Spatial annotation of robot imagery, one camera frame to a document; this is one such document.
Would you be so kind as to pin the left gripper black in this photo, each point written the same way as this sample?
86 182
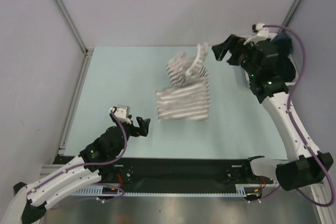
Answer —
143 124

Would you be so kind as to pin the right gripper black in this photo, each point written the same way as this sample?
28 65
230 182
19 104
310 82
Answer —
220 50

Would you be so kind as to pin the black white striped tank top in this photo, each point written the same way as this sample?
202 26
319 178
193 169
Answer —
188 97

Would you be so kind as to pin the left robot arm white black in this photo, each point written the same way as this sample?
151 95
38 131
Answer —
89 167

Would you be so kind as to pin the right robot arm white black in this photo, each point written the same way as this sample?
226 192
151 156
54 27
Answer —
306 164

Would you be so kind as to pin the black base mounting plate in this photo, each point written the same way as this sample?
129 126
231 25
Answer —
183 175

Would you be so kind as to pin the dark clothes pile in basket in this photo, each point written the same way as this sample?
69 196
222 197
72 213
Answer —
284 65

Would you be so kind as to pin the white plastic laundry basket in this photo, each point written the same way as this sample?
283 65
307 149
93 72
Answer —
291 82

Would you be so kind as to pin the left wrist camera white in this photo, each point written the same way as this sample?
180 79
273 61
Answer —
121 112

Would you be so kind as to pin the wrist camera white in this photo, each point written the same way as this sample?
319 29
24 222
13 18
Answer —
121 112
261 32

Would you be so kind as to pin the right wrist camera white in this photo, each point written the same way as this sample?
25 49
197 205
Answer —
261 32

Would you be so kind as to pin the aluminium front rail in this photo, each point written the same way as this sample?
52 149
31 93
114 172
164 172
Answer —
52 172

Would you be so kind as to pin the left aluminium corner post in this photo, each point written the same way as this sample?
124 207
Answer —
70 24

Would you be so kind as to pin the white slotted cable duct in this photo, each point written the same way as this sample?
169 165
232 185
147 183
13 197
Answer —
109 191

